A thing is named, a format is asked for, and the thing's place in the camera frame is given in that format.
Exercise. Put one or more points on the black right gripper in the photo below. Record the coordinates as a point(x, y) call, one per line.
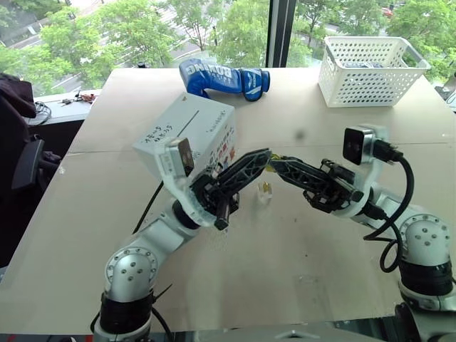
point(335, 189)

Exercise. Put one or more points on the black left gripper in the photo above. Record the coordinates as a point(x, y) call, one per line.
point(210, 190)

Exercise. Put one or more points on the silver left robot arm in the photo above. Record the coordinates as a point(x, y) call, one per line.
point(132, 265)

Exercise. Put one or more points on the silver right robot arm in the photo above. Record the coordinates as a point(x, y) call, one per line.
point(424, 246)

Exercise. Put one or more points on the white box with slot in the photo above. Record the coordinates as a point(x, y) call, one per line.
point(189, 128)

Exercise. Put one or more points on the blue boxing glove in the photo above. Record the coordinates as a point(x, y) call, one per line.
point(221, 80)

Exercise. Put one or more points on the white perforated plastic basket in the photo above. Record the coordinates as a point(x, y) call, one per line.
point(370, 78)

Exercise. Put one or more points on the dark item in basket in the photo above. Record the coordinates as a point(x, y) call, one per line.
point(361, 65)

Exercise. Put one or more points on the dark clutter at window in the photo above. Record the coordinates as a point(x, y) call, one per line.
point(448, 90)

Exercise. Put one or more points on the small red and black gadget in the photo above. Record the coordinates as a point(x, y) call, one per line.
point(83, 97)

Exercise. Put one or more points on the grey side desk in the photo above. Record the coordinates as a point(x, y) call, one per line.
point(67, 110)

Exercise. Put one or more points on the black office chair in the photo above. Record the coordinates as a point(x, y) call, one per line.
point(21, 149)

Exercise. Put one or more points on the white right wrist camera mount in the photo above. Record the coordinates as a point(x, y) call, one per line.
point(360, 142)

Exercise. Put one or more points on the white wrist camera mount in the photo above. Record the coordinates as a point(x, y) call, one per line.
point(360, 142)
point(171, 167)

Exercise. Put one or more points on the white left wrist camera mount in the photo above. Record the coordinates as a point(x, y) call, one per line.
point(171, 167)

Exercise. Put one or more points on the dark window frame post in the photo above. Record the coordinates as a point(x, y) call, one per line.
point(280, 32)

